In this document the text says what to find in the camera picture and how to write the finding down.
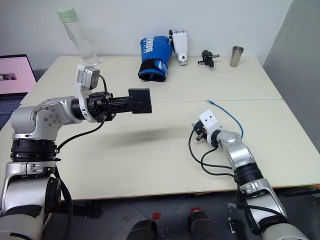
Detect blue Ethernet cable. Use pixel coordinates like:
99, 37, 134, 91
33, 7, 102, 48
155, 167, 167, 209
206, 98, 245, 138

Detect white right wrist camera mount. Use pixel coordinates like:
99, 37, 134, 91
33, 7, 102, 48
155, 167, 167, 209
197, 109, 224, 147

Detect black floor bracket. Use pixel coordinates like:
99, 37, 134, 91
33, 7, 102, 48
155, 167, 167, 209
228, 219, 248, 235

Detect grey partition panel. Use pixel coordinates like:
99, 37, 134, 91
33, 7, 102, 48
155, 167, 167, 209
261, 0, 320, 187

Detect laptop with pink screen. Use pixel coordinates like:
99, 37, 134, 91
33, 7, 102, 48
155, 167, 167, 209
0, 54, 38, 131

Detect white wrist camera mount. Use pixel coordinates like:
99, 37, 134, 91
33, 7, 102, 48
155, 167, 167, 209
197, 109, 224, 147
74, 63, 101, 123

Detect clear bottle with green cap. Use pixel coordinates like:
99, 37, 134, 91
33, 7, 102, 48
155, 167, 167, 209
56, 7, 104, 67

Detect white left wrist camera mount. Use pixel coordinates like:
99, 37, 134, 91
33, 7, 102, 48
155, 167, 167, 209
74, 63, 101, 123

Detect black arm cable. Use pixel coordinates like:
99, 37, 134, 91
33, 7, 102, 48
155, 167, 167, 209
188, 126, 262, 237
48, 74, 109, 240

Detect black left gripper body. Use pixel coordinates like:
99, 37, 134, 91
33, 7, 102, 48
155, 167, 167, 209
86, 91, 117, 123

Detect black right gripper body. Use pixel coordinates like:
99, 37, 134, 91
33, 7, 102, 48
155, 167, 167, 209
191, 120, 209, 144

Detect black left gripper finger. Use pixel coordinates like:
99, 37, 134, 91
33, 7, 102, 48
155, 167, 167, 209
109, 95, 144, 106
110, 104, 134, 115

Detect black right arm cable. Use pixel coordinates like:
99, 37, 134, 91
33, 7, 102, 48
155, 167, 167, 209
188, 126, 262, 237

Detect grey metal cup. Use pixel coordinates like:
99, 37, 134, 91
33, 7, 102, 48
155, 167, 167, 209
229, 45, 245, 68

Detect small black metal tool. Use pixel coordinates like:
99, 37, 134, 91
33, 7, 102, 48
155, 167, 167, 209
197, 49, 221, 69

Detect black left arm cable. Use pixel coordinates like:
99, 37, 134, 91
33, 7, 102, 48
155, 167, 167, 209
48, 74, 109, 240

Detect blue boxing glove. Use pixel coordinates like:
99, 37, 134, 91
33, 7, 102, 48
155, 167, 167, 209
137, 36, 174, 83

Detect white robotic hand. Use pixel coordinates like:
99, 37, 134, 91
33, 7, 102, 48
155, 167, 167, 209
168, 28, 189, 67

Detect dark rounded shape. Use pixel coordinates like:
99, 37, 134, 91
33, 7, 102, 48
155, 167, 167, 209
187, 209, 227, 240
126, 218, 159, 240

